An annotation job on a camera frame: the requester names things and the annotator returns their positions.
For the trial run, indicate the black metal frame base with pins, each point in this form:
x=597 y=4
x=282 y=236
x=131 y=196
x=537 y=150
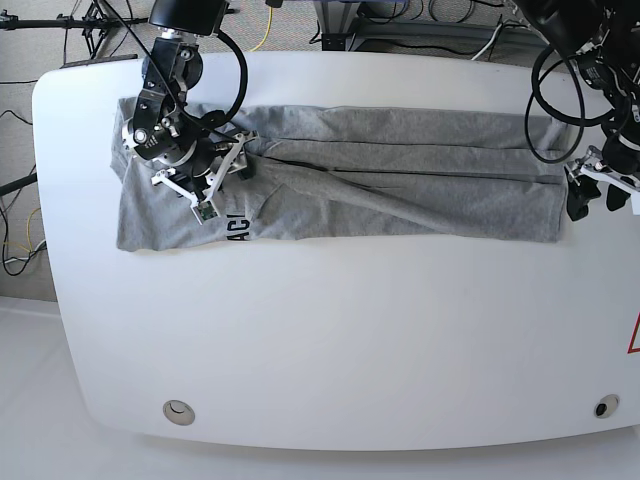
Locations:
x=343 y=26

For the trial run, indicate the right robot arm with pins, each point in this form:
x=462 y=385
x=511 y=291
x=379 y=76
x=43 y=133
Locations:
x=161 y=129

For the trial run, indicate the table grommet hole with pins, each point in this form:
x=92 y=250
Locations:
x=607 y=406
x=178 y=412

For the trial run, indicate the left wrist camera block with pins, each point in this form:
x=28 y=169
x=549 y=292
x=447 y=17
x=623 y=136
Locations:
x=635 y=202

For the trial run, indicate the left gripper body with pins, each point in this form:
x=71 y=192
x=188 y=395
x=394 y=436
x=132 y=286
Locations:
x=616 y=163

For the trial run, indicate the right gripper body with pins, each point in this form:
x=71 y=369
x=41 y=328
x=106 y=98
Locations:
x=208 y=163

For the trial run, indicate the table grommet hole left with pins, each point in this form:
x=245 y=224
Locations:
x=178 y=412

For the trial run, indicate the black tripod stand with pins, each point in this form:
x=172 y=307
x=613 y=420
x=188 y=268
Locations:
x=50 y=22

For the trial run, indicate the grey T-shirt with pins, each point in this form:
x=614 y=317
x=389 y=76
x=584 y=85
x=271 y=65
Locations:
x=355 y=171

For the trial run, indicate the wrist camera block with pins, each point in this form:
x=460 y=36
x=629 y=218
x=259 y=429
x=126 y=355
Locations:
x=204 y=211
x=635 y=202

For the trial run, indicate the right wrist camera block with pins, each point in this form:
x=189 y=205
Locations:
x=204 y=211

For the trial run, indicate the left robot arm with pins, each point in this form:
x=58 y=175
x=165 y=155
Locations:
x=598 y=43

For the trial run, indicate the table grommet hole right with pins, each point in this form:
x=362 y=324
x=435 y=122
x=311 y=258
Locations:
x=607 y=406

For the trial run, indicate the red warning triangle sticker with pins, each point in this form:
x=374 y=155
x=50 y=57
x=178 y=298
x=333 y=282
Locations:
x=634 y=344

